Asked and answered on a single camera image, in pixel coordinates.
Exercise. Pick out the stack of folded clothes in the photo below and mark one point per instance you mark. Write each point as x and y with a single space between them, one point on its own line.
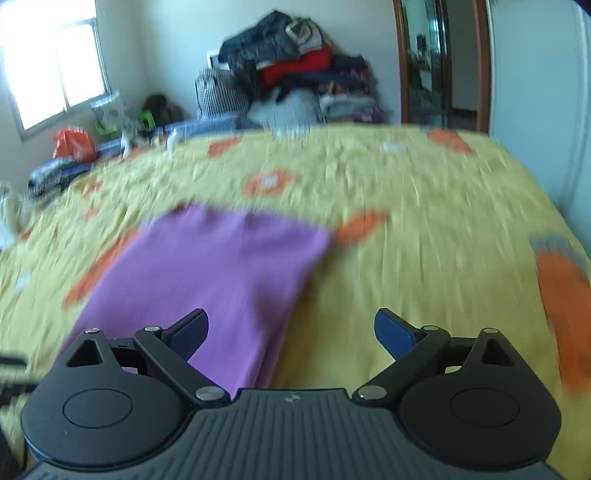
346 106

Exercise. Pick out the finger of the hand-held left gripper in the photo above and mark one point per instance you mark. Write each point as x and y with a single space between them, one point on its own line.
14 392

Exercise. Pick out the blue quilt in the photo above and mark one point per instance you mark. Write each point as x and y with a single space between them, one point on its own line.
217 123

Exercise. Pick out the wooden door frame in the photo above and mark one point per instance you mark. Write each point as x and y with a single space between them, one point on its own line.
482 69

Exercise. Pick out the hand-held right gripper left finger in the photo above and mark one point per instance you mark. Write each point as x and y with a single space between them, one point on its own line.
191 332

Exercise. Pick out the white box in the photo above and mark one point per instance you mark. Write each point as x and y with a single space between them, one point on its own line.
213 60

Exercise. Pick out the white wardrobe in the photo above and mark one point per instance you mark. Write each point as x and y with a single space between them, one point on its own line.
531 92

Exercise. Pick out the grey white bundle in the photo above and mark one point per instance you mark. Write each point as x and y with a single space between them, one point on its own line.
286 108

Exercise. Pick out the red folded garment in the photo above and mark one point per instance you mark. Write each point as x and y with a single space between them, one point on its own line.
295 67

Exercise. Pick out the dark backpack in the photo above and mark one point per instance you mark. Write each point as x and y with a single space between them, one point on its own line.
159 106

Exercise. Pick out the floral pillow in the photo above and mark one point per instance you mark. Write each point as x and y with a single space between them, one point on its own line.
108 113

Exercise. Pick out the navy folded garment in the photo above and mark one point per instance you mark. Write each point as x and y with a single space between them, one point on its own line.
346 67

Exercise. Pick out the green plastic chair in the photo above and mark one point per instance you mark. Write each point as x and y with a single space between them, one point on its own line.
147 117

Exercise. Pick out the window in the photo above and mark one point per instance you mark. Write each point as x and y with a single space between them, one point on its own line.
51 69

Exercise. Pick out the dark striped clothes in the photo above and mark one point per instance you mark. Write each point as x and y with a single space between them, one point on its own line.
51 175

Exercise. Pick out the beige white garment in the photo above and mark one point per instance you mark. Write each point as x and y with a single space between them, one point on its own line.
304 34

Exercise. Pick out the white cloth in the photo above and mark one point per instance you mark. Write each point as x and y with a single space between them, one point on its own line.
11 212

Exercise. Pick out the orange plastic bag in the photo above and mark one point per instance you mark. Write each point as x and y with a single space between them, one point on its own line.
71 143

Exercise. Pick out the yellow printed bedspread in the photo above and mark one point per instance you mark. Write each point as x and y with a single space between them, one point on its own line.
415 207

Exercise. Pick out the houndstooth bag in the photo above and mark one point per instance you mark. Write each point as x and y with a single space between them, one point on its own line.
217 92

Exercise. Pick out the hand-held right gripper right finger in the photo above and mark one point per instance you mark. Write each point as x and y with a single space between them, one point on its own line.
395 334

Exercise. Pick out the purple sweater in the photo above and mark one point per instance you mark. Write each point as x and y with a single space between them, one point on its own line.
221 267

